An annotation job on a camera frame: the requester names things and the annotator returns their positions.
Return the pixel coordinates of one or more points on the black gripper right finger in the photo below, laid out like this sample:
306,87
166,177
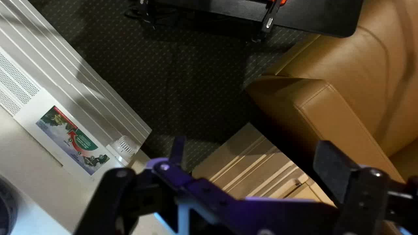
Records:
357,197

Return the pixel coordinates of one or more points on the green and red sticker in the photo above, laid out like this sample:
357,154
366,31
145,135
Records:
72,139

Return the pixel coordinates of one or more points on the large open cardboard box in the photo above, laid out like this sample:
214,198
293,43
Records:
347,87

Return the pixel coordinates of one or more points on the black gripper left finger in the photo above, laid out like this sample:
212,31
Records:
111,201

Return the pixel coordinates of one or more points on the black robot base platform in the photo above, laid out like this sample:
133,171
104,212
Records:
304,14

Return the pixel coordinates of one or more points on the white radiator with grilles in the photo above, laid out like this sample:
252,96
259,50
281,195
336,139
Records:
65,74

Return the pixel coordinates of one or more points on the light wooden drawer cabinet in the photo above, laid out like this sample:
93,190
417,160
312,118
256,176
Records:
252,165

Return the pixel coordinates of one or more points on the black and orange clamp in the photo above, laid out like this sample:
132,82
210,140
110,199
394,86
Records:
270,15

